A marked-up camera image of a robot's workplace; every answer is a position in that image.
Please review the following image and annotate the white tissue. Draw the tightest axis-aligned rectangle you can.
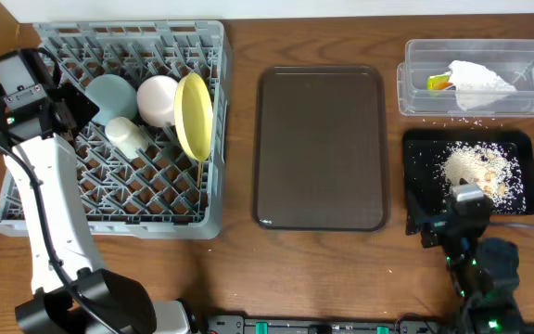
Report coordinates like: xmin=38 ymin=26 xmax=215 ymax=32
xmin=449 ymin=60 xmax=517 ymax=110

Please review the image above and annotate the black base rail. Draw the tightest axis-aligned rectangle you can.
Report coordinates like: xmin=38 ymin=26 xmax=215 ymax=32
xmin=207 ymin=314 xmax=477 ymax=334

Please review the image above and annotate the grey dishwasher rack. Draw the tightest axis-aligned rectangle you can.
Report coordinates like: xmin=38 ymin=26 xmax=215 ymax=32
xmin=0 ymin=19 xmax=234 ymax=240

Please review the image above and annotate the light blue bowl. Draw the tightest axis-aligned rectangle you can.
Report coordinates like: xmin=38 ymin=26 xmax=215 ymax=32
xmin=84 ymin=74 xmax=138 ymax=126

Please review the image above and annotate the black tray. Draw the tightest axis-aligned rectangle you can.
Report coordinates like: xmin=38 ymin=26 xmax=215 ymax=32
xmin=402 ymin=129 xmax=534 ymax=215

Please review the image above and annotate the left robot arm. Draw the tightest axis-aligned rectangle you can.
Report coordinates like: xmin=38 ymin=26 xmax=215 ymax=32
xmin=0 ymin=48 xmax=198 ymax=334

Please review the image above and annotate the clear plastic container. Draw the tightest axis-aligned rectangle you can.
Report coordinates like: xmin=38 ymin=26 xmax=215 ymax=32
xmin=397 ymin=39 xmax=534 ymax=118

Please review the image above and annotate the pile of rice scraps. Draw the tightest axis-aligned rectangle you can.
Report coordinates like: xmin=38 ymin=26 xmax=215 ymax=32
xmin=408 ymin=140 xmax=528 ymax=215

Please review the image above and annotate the pink bowl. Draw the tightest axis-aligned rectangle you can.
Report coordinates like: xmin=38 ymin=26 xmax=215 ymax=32
xmin=136 ymin=75 xmax=178 ymax=128

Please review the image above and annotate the white cup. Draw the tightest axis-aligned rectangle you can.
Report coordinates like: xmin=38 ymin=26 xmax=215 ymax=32
xmin=105 ymin=117 xmax=148 ymax=160

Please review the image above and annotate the green orange snack wrapper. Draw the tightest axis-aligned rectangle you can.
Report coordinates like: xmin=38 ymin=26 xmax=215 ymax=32
xmin=426 ymin=71 xmax=455 ymax=91

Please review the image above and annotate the yellow plate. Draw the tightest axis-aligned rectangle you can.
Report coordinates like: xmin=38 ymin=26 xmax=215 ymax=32
xmin=174 ymin=72 xmax=213 ymax=161

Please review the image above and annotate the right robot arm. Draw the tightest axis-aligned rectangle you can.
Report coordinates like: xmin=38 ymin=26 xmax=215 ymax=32
xmin=406 ymin=185 xmax=524 ymax=334

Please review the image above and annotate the brown serving tray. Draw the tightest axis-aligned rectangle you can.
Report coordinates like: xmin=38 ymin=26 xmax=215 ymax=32
xmin=252 ymin=65 xmax=390 ymax=232

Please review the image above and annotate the wooden chopstick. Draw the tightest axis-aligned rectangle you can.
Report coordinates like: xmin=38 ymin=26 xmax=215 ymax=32
xmin=197 ymin=161 xmax=203 ymax=189

